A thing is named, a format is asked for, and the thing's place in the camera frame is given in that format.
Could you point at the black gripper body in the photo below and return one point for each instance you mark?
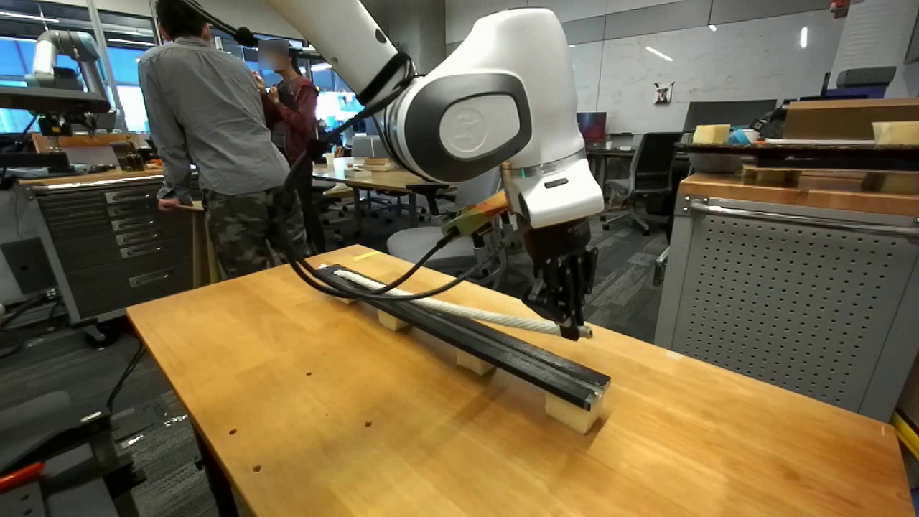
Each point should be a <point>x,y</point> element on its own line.
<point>557,245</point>

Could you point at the dark computer monitor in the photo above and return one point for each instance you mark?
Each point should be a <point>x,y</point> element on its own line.
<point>593,127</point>

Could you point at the pale foam block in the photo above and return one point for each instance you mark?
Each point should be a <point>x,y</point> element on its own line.
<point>709,135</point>
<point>897,132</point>

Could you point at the person in dark red shirt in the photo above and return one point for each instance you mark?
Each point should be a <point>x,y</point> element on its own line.
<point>296,117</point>

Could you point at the long black grooved rail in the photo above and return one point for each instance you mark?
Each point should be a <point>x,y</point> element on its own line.
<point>536,367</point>

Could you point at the pale wooden support block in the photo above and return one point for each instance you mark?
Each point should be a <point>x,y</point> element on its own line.
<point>391,318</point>
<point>576,415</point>
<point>475,362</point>

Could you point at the tan wrist camera mount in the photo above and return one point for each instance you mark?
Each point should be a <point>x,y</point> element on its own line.
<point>475,215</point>

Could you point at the brown wooden box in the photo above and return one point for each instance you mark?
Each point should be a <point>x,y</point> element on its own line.
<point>843,117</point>

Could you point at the dark screen on cabinet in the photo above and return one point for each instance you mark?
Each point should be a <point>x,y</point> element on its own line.
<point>732,115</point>

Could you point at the person in grey shirt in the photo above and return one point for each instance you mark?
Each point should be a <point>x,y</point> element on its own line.
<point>217,125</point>

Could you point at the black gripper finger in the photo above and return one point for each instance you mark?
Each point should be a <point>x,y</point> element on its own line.
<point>577,304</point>
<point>553,294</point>

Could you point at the wooden desk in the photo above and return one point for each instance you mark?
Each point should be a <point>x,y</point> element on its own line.
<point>378,175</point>

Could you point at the grey perforated metal cabinet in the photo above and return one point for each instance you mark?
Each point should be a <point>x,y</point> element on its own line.
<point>793,288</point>

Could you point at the black drawer tool chest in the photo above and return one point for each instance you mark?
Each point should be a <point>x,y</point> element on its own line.
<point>105,238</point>

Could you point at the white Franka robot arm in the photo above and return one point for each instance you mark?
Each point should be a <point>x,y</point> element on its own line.
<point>478,115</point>

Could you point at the black office chair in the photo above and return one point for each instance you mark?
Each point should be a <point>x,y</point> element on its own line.
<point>656,162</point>

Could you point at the small wall sign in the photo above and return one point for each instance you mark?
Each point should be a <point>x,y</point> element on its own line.
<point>663,93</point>

